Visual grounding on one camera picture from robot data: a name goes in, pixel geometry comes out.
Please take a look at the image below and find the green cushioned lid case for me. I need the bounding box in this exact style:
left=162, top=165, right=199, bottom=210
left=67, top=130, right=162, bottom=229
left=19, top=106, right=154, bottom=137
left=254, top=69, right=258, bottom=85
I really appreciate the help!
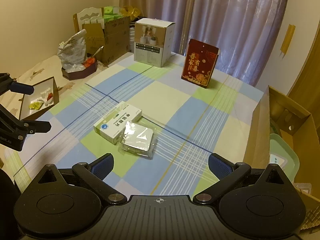
left=269, top=133, right=300, bottom=182

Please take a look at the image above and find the open brown candy box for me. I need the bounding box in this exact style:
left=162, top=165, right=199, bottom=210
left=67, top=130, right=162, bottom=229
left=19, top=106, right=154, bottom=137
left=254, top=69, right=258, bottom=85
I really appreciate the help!
left=19, top=77, right=59, bottom=120

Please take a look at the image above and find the green white medicine box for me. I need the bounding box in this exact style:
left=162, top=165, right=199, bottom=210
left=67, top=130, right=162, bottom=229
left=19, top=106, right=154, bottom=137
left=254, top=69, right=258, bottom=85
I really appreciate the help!
left=93, top=101, right=142, bottom=145

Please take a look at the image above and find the clear wrapped silver card pack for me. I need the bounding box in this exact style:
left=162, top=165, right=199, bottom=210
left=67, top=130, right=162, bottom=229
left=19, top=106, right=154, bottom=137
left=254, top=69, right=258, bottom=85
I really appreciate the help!
left=119, top=121, right=156, bottom=159

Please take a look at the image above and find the dark snack tray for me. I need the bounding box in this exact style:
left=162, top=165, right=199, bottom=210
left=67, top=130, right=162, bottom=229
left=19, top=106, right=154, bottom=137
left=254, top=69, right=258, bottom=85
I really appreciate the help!
left=61, top=57, right=98, bottom=81

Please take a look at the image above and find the silver crumpled bag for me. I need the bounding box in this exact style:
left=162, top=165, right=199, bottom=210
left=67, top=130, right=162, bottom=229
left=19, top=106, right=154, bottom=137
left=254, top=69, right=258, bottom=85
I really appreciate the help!
left=57, top=29, right=87, bottom=70

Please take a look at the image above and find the large brown cardboard box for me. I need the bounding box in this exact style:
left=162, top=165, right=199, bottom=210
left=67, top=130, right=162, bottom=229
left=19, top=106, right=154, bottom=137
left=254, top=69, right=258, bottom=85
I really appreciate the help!
left=244, top=87, right=319, bottom=230

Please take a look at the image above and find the checkered tablecloth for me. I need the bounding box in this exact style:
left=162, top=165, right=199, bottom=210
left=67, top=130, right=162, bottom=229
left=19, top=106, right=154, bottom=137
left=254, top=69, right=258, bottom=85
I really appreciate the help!
left=1, top=53, right=262, bottom=196

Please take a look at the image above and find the brown storage carton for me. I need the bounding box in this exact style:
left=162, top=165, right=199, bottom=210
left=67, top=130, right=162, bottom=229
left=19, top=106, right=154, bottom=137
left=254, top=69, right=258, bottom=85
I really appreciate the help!
left=73, top=7, right=130, bottom=66

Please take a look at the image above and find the red gift box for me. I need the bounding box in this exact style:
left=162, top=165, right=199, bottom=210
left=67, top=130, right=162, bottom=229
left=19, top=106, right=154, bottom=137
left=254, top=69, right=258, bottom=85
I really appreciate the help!
left=181, top=39, right=220, bottom=88

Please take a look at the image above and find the white product box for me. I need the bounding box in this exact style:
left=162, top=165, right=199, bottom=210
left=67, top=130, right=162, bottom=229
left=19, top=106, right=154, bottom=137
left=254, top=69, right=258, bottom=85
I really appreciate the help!
left=134, top=18, right=175, bottom=67

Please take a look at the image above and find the purple curtain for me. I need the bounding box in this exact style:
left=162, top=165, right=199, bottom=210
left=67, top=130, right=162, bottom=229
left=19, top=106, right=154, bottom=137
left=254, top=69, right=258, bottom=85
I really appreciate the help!
left=120, top=0, right=287, bottom=86

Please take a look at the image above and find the yellow wall hook strip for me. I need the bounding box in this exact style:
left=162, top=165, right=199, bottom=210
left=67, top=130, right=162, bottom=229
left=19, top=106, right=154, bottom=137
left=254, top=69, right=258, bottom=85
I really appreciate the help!
left=280, top=24, right=296, bottom=58

